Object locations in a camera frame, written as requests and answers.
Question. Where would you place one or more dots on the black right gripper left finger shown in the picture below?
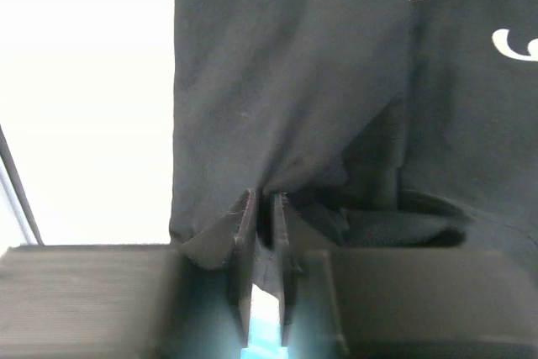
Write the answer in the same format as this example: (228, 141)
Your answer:
(133, 301)

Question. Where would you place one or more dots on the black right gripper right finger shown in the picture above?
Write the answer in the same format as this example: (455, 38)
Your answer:
(398, 302)

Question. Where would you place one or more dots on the black printed t-shirt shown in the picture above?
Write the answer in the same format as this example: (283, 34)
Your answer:
(383, 122)

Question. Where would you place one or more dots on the blue transparent plastic bin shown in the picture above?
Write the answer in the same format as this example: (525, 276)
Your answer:
(264, 339)

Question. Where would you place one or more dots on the right aluminium corner post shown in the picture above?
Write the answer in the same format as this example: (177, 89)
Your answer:
(17, 199)

